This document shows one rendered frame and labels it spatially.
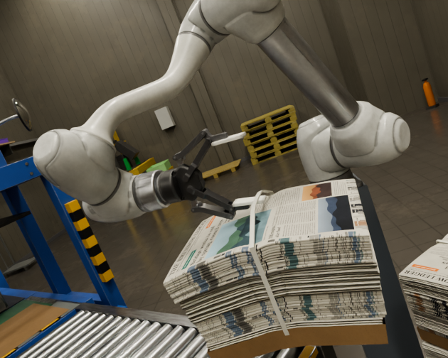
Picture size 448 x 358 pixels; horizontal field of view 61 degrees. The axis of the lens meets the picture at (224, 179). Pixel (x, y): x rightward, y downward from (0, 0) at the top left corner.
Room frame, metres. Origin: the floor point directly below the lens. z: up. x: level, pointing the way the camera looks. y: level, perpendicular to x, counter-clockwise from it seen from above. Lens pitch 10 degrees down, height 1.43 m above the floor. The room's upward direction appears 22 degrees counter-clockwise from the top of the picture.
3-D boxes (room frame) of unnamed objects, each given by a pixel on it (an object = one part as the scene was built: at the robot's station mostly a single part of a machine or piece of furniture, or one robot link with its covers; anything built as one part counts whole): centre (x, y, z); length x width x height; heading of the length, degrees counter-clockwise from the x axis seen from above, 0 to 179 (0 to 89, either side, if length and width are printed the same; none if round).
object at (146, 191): (0.86, 0.16, 1.31); 0.09 x 0.06 x 0.09; 158
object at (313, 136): (1.36, -0.38, 1.17); 0.18 x 0.16 x 0.22; 35
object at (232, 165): (8.82, 0.07, 0.05); 1.17 x 0.81 x 0.11; 80
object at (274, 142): (8.52, -1.39, 0.45); 1.26 x 0.90 x 0.90; 80
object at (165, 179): (0.83, 0.09, 1.31); 0.09 x 0.07 x 0.08; 69
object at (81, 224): (1.90, 0.76, 1.05); 0.05 x 0.05 x 0.45; 47
